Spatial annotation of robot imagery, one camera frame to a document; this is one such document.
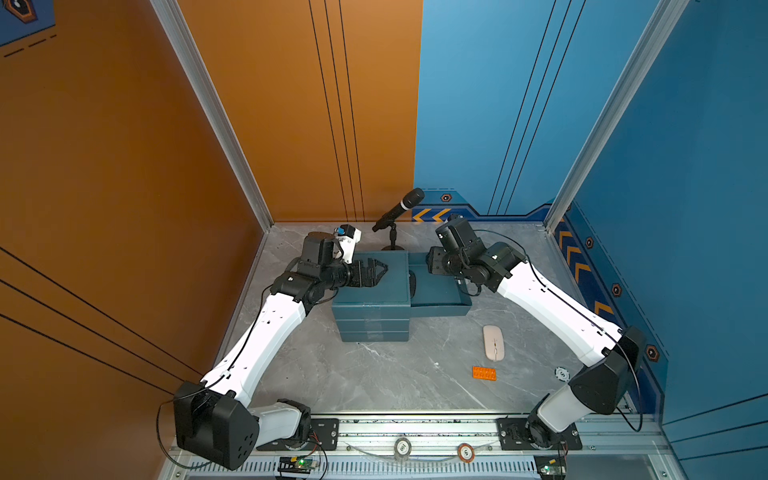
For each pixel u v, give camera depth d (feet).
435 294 2.67
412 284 2.70
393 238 3.33
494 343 2.85
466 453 2.33
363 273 2.18
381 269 2.38
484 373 2.71
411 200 2.78
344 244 2.24
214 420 1.24
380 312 2.42
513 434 2.38
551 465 2.33
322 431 2.43
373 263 2.20
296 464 2.32
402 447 2.19
